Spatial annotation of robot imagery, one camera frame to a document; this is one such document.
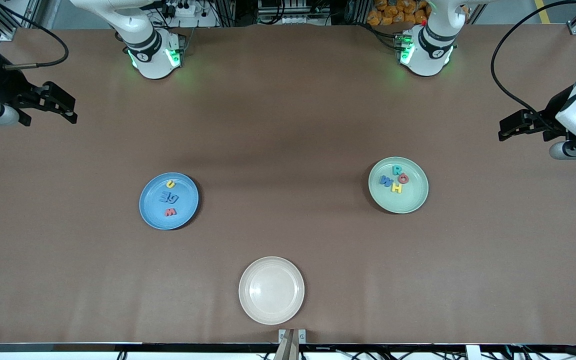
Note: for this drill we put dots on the blue foam letter g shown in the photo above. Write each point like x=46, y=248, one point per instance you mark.
x=173, y=199

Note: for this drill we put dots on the blue foam letter M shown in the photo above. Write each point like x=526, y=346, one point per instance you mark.
x=386, y=180

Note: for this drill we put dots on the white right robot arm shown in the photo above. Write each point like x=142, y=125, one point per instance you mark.
x=143, y=40

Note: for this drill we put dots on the beige round plate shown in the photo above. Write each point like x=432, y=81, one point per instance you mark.
x=271, y=290

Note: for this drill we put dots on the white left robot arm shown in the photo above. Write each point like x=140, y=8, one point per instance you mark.
x=433, y=40

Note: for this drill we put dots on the red foam letter Q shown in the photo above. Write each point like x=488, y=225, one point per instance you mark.
x=403, y=178

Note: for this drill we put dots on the yellow foam letter H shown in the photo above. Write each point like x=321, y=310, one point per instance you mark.
x=396, y=187

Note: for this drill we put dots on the green round plate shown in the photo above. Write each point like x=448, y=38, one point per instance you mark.
x=408, y=197

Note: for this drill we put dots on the red foam letter w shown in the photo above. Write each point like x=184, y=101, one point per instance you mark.
x=170, y=212

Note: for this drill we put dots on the white power strip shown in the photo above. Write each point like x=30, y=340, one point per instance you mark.
x=188, y=10

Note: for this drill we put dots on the small metal bracket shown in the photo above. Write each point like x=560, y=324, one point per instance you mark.
x=282, y=334

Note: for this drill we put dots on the orange objects pile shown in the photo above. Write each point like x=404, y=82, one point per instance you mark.
x=393, y=14

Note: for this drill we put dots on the teal foam letter R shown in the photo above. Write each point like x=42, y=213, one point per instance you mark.
x=397, y=170

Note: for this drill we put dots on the black electronics rack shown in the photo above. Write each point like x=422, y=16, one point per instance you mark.
x=293, y=12

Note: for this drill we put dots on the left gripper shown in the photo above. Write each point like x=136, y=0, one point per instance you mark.
x=549, y=118

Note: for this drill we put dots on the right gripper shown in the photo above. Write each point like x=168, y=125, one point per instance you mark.
x=4, y=86

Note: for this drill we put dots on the blue round plate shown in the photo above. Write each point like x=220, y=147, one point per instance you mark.
x=188, y=205

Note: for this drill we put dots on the blue foam letter e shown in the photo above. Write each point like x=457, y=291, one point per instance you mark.
x=164, y=198

